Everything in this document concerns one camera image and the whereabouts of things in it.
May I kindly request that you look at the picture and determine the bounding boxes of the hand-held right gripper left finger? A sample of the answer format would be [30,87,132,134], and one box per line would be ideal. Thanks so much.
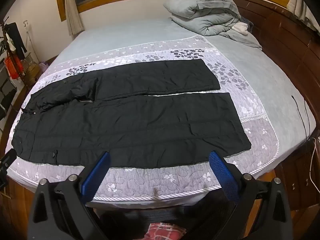
[27,152,110,240]

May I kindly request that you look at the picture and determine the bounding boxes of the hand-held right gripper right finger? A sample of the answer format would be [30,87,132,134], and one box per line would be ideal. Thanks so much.
[209,151,293,240]

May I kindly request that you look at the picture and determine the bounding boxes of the black pants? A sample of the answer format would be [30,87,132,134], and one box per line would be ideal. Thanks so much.
[11,59,252,168]

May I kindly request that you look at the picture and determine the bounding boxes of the grey floral bedspread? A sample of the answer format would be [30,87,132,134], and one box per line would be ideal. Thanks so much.
[6,36,279,202]

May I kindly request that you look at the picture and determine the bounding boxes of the red plaid cloth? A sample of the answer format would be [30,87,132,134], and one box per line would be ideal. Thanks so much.
[146,221,187,240]

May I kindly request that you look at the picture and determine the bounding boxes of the red bag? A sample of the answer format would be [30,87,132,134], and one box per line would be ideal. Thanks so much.
[4,55,22,80]

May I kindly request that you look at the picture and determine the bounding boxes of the bed with grey-blue sheet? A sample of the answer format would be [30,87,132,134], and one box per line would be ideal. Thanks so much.
[47,17,313,178]

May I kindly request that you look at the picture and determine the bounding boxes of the black hanging garment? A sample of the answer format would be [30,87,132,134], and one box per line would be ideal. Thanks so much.
[5,22,27,59]

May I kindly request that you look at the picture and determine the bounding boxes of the wooden coat rack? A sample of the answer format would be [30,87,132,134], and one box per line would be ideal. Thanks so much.
[0,21,28,80]

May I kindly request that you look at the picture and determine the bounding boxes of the dark wooden headboard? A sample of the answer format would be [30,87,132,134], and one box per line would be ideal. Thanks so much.
[229,0,320,213]

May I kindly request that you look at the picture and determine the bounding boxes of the white cloth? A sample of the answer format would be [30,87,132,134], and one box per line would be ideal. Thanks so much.
[231,22,249,35]

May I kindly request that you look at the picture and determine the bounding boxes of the grey folded duvet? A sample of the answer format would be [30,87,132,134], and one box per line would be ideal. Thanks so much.
[163,0,263,50]

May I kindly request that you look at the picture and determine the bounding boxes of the beige curtain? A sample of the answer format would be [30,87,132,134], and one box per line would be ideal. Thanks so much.
[61,0,85,36]

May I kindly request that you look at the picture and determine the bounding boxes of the white curtain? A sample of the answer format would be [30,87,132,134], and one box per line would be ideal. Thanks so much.
[286,0,320,33]

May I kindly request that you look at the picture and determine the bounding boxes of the white cable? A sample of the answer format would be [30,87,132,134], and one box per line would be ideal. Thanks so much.
[308,136,320,188]

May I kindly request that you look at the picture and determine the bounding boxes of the black cable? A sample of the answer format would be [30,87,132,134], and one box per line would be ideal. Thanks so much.
[291,95,312,140]

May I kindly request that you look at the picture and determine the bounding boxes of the metal wire rack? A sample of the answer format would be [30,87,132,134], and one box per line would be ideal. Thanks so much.
[21,52,38,88]

